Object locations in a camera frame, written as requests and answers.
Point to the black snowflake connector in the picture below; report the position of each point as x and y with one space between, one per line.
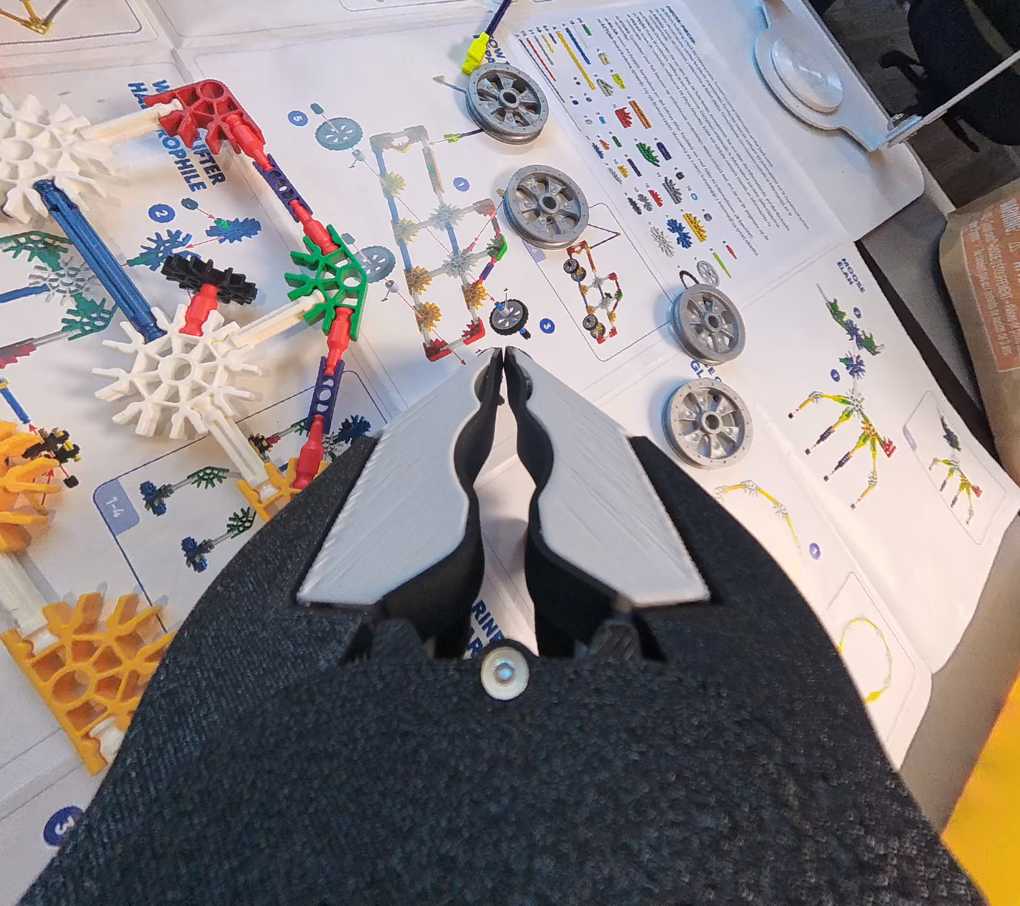
207 279

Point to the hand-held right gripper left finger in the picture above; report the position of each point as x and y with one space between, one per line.
391 524

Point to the colourful rod connector frame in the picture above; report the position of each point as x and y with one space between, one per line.
176 373

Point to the cardboard toy set box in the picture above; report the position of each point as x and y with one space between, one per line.
985 333

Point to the white building instruction sheet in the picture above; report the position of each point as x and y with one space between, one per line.
399 78

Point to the yellow-green clip connector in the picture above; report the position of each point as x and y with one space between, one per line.
474 52

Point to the grey spoked wheel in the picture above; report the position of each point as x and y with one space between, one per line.
545 205
507 102
708 422
708 323

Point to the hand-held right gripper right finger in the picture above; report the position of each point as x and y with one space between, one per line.
614 524

